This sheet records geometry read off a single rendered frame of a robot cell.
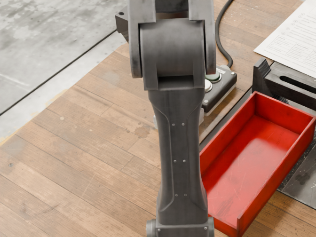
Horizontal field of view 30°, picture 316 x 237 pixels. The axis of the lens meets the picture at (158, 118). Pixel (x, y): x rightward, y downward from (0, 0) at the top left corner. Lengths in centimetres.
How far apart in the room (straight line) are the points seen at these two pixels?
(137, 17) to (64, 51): 213
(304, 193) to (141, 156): 28
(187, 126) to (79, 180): 39
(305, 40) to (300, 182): 38
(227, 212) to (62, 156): 31
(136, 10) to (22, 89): 200
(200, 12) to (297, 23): 71
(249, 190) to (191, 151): 31
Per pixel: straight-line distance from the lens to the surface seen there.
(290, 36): 128
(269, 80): 106
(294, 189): 99
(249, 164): 101
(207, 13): 62
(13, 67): 273
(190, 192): 72
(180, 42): 62
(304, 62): 122
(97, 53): 270
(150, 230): 78
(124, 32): 100
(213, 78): 111
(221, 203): 96
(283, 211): 96
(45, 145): 108
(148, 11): 63
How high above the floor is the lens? 168
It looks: 45 degrees down
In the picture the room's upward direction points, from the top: 5 degrees counter-clockwise
